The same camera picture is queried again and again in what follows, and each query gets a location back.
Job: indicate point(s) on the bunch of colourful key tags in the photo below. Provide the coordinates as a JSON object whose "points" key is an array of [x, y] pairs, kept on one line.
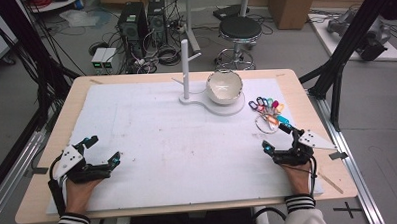
{"points": [[268, 118]]}

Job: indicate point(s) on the white stand with pegs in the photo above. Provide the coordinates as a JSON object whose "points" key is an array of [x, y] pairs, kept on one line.
{"points": [[185, 69]]}

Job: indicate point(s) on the round white table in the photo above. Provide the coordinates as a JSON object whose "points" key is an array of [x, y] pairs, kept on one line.
{"points": [[54, 4]]}

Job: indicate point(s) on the slim black computer tower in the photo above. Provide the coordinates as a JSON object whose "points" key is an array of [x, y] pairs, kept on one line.
{"points": [[156, 21]]}

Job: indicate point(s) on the wooden cabinet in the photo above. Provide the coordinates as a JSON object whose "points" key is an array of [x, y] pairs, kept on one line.
{"points": [[293, 5]]}

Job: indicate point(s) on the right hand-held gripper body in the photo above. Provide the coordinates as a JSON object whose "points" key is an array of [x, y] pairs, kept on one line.
{"points": [[299, 153]]}

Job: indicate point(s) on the wooden table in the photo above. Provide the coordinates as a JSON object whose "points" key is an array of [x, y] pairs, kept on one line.
{"points": [[36, 197]]}

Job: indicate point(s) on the thin wooden stick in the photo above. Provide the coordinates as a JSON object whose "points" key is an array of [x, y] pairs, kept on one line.
{"points": [[330, 183]]}

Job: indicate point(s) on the white foam mat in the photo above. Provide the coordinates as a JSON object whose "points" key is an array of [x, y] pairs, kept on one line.
{"points": [[171, 153]]}

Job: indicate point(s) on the grey machine on platform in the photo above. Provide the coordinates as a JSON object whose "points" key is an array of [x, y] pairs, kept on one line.
{"points": [[377, 32]]}

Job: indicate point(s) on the black metal frame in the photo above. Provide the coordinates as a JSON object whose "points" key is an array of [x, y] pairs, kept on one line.
{"points": [[350, 36], [27, 41]]}

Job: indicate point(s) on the black round stool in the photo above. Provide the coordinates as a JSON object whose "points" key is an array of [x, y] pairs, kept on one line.
{"points": [[240, 27]]}

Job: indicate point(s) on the large black computer tower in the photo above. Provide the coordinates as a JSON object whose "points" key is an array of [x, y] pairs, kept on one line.
{"points": [[132, 26]]}

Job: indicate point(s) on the clear plastic bag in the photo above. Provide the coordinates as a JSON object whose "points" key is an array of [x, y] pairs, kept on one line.
{"points": [[83, 18]]}

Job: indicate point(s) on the person's right hand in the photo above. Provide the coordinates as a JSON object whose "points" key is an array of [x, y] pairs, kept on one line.
{"points": [[299, 180]]}

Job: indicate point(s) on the white desk leg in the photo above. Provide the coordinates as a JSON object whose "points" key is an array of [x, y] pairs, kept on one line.
{"points": [[190, 25]]}

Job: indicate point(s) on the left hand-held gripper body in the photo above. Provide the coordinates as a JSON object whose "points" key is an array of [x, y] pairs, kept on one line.
{"points": [[68, 160]]}

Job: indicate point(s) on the small white power box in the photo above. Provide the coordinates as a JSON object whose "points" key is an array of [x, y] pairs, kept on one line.
{"points": [[98, 58], [110, 59]]}

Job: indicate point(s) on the person's left hand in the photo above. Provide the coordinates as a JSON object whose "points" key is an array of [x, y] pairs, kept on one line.
{"points": [[77, 194]]}

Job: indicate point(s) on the white platform board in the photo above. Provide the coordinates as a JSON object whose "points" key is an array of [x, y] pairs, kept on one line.
{"points": [[393, 53]]}

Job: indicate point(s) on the white bowl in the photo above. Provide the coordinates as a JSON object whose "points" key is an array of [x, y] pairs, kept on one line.
{"points": [[224, 91]]}

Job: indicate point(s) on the aluminium rail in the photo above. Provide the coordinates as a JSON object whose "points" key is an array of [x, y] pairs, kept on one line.
{"points": [[352, 166], [16, 166]]}

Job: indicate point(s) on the black tape piece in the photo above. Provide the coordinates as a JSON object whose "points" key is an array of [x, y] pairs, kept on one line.
{"points": [[338, 155], [40, 171]]}

